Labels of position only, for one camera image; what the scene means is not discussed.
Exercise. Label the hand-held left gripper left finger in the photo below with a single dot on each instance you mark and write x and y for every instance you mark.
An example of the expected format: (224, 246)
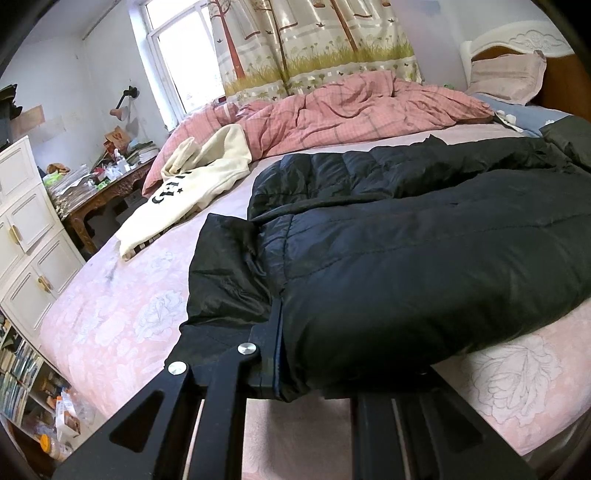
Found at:
(263, 364)

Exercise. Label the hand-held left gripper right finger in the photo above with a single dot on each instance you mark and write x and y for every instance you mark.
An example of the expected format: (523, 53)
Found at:
(415, 438)

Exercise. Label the black puffer jacket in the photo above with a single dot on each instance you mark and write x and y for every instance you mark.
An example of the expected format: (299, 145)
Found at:
(392, 230)

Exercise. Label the bed with pink floral sheet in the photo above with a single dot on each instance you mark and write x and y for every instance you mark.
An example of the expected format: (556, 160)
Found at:
(129, 314)

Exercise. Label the cream printed sweatshirt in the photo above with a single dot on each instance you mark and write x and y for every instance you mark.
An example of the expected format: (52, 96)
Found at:
(203, 180)

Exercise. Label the clear plastic bag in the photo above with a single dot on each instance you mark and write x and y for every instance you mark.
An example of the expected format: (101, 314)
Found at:
(74, 415)

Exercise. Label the carved wooden desk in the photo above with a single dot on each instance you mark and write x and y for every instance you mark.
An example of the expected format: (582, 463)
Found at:
(92, 207)

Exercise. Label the low bookshelf with books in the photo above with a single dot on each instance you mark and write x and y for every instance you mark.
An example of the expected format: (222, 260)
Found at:
(23, 374)

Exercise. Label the stack of books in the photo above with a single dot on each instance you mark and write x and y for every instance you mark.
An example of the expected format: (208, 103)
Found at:
(143, 152)

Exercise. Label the stack of papers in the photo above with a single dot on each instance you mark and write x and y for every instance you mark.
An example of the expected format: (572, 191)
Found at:
(69, 189)

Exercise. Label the pink checked quilt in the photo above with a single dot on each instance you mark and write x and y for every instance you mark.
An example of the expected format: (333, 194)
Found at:
(346, 106)

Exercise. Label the white panelled cabinet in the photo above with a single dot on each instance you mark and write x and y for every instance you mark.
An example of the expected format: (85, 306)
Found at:
(27, 221)

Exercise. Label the white framed window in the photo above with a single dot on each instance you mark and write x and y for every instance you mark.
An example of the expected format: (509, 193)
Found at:
(175, 60)

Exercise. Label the tree print curtain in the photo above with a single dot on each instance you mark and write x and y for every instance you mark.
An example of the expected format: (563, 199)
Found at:
(314, 46)

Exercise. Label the dark green garment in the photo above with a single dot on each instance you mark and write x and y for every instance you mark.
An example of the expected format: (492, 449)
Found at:
(570, 138)

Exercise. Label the brown cardboard piece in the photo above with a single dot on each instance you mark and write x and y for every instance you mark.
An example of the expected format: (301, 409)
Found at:
(28, 121)

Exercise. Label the blue blanket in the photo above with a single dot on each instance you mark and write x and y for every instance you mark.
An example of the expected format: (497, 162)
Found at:
(526, 117)

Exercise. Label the pink pillow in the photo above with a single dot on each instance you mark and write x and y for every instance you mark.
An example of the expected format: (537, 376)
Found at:
(508, 78)

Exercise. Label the white and wooden headboard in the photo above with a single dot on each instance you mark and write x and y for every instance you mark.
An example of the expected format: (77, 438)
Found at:
(531, 39)

